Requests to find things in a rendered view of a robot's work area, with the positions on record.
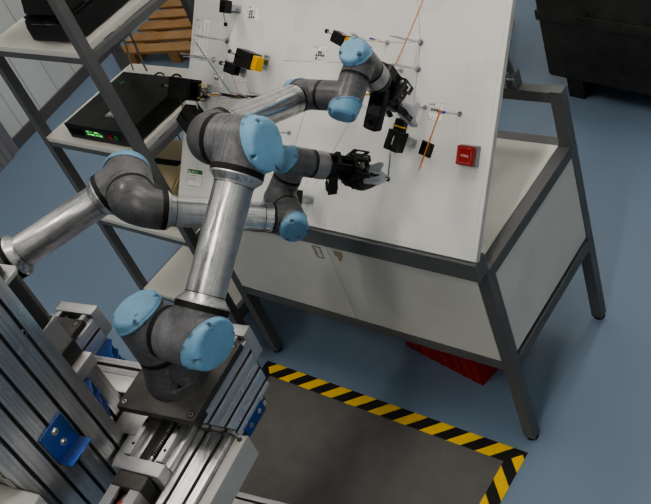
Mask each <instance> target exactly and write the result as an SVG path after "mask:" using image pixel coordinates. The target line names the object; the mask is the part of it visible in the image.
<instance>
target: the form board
mask: <svg viewBox="0 0 651 504"><path fill-rule="evenodd" d="M229 1H232V5H242V9H241V13H231V14H226V13H225V19H226V22H227V23H228V25H227V26H226V27H225V26H224V25H223V24H224V17H223V13H220V12H219V7H220V0H195V1H194V13H193V25H192V37H191V49H190V54H192V55H193V47H194V40H193V39H194V35H193V34H195V23H196V18H198V19H210V30H209V37H213V38H219V39H224V40H225V39H226V38H228V39H229V42H228V43H227V44H226V43H225V41H219V40H213V39H209V42H208V53H207V56H206V57H207V58H212V57H215V58H216V59H217V60H223V61H225V60H226V59H228V61H230V62H233V61H234V57H235V55H234V54H232V53H231V54H229V53H228V50H229V49H231V50H232V52H233V53H236V49H237V48H242V49H248V50H250V51H253V52H255V53H257V54H260V55H262V57H263V58H264V54H266V55H269V56H270V59H269V63H268V67H267V70H264V69H262V71H261V72H258V71H253V70H247V76H246V82H239V81H235V75H231V74H229V73H226V72H224V71H223V68H224V66H223V65H219V62H218V61H215V62H212V61H211V60H209V62H210V63H211V65H212V66H213V68H214V69H215V71H216V72H219V73H224V84H225V85H226V87H227V88H228V89H229V91H230V92H234V93H242V94H243V95H251V96H253V95H255V94H249V93H258V94H261V95H263V94H266V93H268V92H271V91H273V90H276V89H279V88H281V87H283V85H284V84H285V83H286V81H287V80H289V79H296V78H304V79H318V80H338V77H339V75H340V72H341V69H342V66H343V63H342V62H341V60H340V58H339V49H340V47H341V46H338V45H337V44H335V43H333V42H331V41H330V38H331V35H330V34H329V33H328V34H326V33H325V29H329V32H330V33H333V30H337V31H341V32H343V33H345V34H347V35H349V36H350V34H351V32H353V33H354V34H356V35H358V36H357V37H360V38H366V39H369V38H370V37H371V38H374V39H378V40H382V41H386V40H389V45H386V44H385V43H380V42H377V41H371V40H366V39H364V40H365V41H366V42H367V43H368V44H369V45H370V46H371V47H372V49H373V51H374V52H375V53H376V55H377V56H378V57H379V59H380V60H381V61H383V62H385V63H390V64H392V63H393V64H395V63H396V61H397V59H398V57H399V55H400V53H401V50H402V48H403V46H404V43H405V41H406V40H402V39H398V38H393V37H389V35H391V36H394V35H395V36H399V37H405V38H407V36H408V34H409V32H410V29H411V27H412V25H413V22H414V20H415V18H416V15H417V13H418V10H419V8H420V6H421V3H422V0H229ZM248 5H260V6H259V15H258V21H246V20H247V11H248ZM515 5H516V0H423V3H422V6H421V9H420V11H419V13H418V16H417V18H416V20H415V23H414V25H413V27H412V30H411V32H410V34H409V37H408V39H412V40H417V41H418V40H419V39H422V40H423V45H421V46H419V45H418V43H415V42H411V41H407V42H406V44H405V46H404V49H403V51H402V53H401V55H400V58H399V60H398V61H397V63H396V64H399V65H405V66H410V67H415V68H416V66H420V67H421V70H420V72H416V71H415V70H414V69H408V68H403V67H402V69H403V73H399V71H398V73H399V74H400V75H401V77H403V78H406V79H407V80H408V81H409V83H410V84H411V85H412V87H413V88H414V89H413V91H412V92H411V94H410V96H409V95H408V94H407V96H406V97H405V99H404V100H403V101H402V103H408V104H410V105H412V104H414V103H415V102H418V103H419V104H420V106H422V107H423V106H424V105H427V110H423V108H420V109H419V112H418V115H417V117H416V122H417V123H418V127H410V126H409V124H408V126H407V128H408V130H407V129H406V133H408V134H409V135H408V136H409V137H411V138H413V139H416V140H418V141H417V144H416V147H415V148H412V147H410V146H405V148H404V151H403V153H394V152H391V163H390V172H389V177H390V181H389V182H387V181H385V182H384V183H382V184H380V185H378V186H376V187H373V188H370V189H368V190H365V191H359V190H356V189H352V188H351V187H349V186H345V185H344V184H343V183H341V180H339V179H338V190H337V194H334V195H328V192H327V191H326V188H325V181H326V179H324V180H321V179H314V178H308V177H303V178H302V180H301V183H300V186H299V188H298V190H303V194H304V195H309V196H314V203H313V204H309V203H302V208H303V211H304V213H305V214H306V216H307V221H308V224H309V226H313V227H317V228H322V229H326V230H331V231H335V232H340V233H344V234H349V235H353V236H358V237H362V238H367V239H371V240H376V241H380V242H385V243H389V244H394V245H398V246H403V247H407V248H412V249H416V250H421V251H425V252H430V253H434V254H439V255H443V256H448V257H452V258H457V259H461V260H466V261H470V262H475V263H478V262H479V261H480V254H481V247H482V240H483V233H484V226H485V219H486V211H487V204H488V197H489V190H490V183H491V176H492V169H493V162H494V155H495V148H496V140H497V133H498V126H499V119H500V112H501V105H502V98H503V91H504V84H505V76H506V69H507V62H508V55H509V48H510V41H511V34H512V27H513V20H514V12H515ZM314 45H327V55H326V62H313V55H314ZM209 62H208V61H203V60H196V58H195V59H193V58H190V61H189V73H188V79H195V80H202V84H204V85H205V88H207V84H210V85H213V74H214V72H215V71H214V69H213V68H212V66H211V65H210V63H209ZM224 84H223V88H215V87H212V90H213V91H220V92H221V93H227V94H230V93H229V91H228V90H227V88H226V87H225V85H224ZM204 85H202V86H201V87H202V88H204ZM369 97H370V96H365V97H364V100H363V105H362V108H361V110H360V112H359V115H358V116H357V119H356V120H355V121H354V122H351V123H345V122H342V121H337V120H335V119H333V118H332V117H330V116H329V114H328V112H327V111H322V110H307V111H305V112H303V113H300V114H298V115H295V116H293V117H291V118H288V119H286V120H284V121H281V122H279V123H277V124H276V126H277V127H278V129H279V132H287V131H290V132H291V134H290V135H289V136H288V135H287V134H282V133H280V135H281V137H282V142H283V145H295V146H298V147H304V148H310V149H316V150H321V151H326V152H329V153H333V154H334V153H335V152H336V151H338V152H341V155H344V156H345V155H347V154H348V153H349V152H350V151H352V150H353V149H358V150H364V151H370V153H369V154H367V155H370V157H371V162H369V164H374V163H377V162H383V163H384V166H383V167H382V169H381V171H382V172H384V173H385V174H386V175H387V174H388V165H389V154H390V150H387V149H385V148H383V146H384V143H385V140H386V137H387V134H388V130H389V128H392V129H393V127H394V126H393V124H394V123H395V120H396V118H400V117H399V116H398V115H397V114H398V113H397V112H396V113H394V112H392V113H393V117H390V118H389V117H387V116H386V115H385V117H384V121H383V125H382V130H381V131H378V132H373V131H371V130H368V129H366V128H364V127H363V124H364V119H365V115H366V110H367V106H368V102H369ZM430 101H431V102H437V103H443V104H445V109H444V111H446V112H454V113H458V112H459V111H461V112H462V116H461V117H458V116H457V115H455V114H446V113H445V114H444V115H443V120H442V122H438V121H437V124H436V126H435V129H434V132H433V135H432V137H431V140H430V143H432V144H434V145H435V146H434V149H433V152H432V155H431V158H427V157H424V160H423V162H422V166H421V169H419V165H420V163H421V161H422V158H423V155H421V154H418V152H419V149H420V146H421V143H422V140H425V141H427V142H428V141H429V139H430V136H431V133H432V130H433V127H434V125H435V122H436V121H432V120H427V115H428V110H429V104H430ZM186 135H187V134H186V133H185V132H184V133H183V145H182V157H181V169H180V181H179V193H178V195H179V196H192V197H205V198H209V197H210V193H211V189H212V180H213V176H212V174H211V173H210V171H209V167H210V165H207V164H204V163H202V162H200V161H199V160H198V159H196V158H195V157H194V156H193V155H192V153H191V152H190V150H189V148H188V145H187V140H186ZM460 144H467V145H474V146H481V152H480V160H479V167H469V166H462V165H458V164H456V163H455V162H456V155H457V147H458V145H460ZM188 168H190V169H196V170H202V171H203V177H202V188H197V187H192V186H187V172H188ZM418 170H419V172H418Z"/></svg>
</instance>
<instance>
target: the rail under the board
mask: <svg viewBox="0 0 651 504"><path fill-rule="evenodd" d="M300 241H304V242H309V243H313V244H317V245H321V246H326V247H330V248H334V249H338V250H342V251H347V252H351V253H355V254H359V255H364V256H368V257H372V258H376V259H380V260H385V261H389V262H393V263H397V264H401V265H406V266H410V267H414V268H418V269H423V270H427V271H431V272H435V273H439V274H444V275H448V276H452V277H456V278H461V279H465V280H469V281H473V282H477V283H480V282H481V280H482V279H483V277H484V276H485V274H486V273H487V271H488V266H487V262H486V259H485V255H484V253H481V254H480V261H479V262H478V263H475V262H470V261H466V260H461V259H457V258H452V257H448V256H443V255H439V254H434V253H430V252H425V251H421V250H416V249H412V248H407V247H403V246H398V245H394V244H389V243H385V242H380V241H376V240H371V239H367V238H362V237H358V236H353V235H349V234H344V233H340V232H335V231H331V230H326V229H322V228H317V227H313V226H309V231H308V233H307V235H306V236H305V237H304V238H303V239H301V240H300Z"/></svg>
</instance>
